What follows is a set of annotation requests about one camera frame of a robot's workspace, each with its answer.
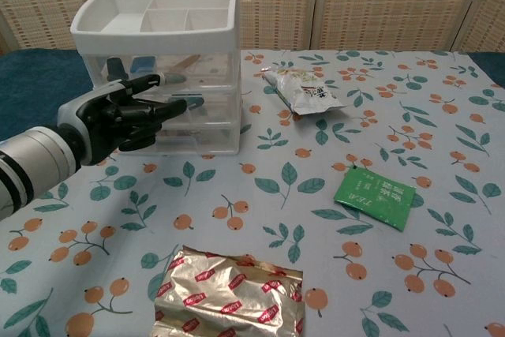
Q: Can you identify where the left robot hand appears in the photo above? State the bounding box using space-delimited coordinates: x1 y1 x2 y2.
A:
57 72 189 167

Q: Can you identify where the transparent plastic drawer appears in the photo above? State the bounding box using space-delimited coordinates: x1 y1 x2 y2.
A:
153 118 241 155
92 86 239 122
89 51 234 88

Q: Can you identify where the white drawer organizer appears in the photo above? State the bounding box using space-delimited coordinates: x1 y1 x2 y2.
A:
69 0 242 155

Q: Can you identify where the black cylinder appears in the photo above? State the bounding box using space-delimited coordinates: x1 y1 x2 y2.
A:
105 58 129 82

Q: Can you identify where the blue eraser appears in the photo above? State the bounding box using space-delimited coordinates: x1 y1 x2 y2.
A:
131 56 158 73

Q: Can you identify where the wooden stick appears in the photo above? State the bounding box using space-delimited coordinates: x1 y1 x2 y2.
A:
168 54 203 74

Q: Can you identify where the floral tablecloth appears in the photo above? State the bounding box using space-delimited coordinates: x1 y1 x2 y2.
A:
0 49 505 337

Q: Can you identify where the white nut snack bag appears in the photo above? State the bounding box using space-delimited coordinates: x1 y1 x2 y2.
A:
262 67 348 116

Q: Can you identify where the gold foil tea bag pack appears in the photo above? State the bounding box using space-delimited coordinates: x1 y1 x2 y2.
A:
151 245 305 337

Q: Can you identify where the bamboo folding screen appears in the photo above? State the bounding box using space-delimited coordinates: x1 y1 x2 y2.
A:
0 0 505 56

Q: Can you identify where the green tea sachet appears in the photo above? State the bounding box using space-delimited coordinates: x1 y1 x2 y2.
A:
333 165 417 232

